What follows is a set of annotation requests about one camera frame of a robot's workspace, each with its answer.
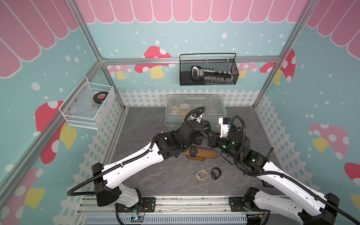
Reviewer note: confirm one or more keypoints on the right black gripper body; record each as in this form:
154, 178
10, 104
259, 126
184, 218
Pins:
218, 142

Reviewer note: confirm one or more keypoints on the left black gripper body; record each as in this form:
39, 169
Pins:
201, 134

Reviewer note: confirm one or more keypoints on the wooden watch stand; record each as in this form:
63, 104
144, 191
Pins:
202, 155

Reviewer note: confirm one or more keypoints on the large black digital watch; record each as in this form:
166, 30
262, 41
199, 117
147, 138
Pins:
193, 151

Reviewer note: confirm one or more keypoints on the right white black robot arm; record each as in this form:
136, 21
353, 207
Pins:
303, 205

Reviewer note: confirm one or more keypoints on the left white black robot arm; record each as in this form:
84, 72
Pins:
107, 180

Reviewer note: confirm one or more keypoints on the black tape roll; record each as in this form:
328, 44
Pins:
100, 97

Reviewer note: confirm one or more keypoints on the green circuit board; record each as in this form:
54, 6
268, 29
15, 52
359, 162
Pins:
136, 219

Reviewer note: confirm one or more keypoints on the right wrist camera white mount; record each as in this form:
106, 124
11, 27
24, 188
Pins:
225, 125

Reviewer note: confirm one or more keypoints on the beige strap watch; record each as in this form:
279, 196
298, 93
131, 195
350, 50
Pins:
201, 175

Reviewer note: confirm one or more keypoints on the black wire mesh basket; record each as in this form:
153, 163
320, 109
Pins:
224, 62

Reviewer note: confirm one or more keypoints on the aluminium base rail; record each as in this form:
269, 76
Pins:
179, 210

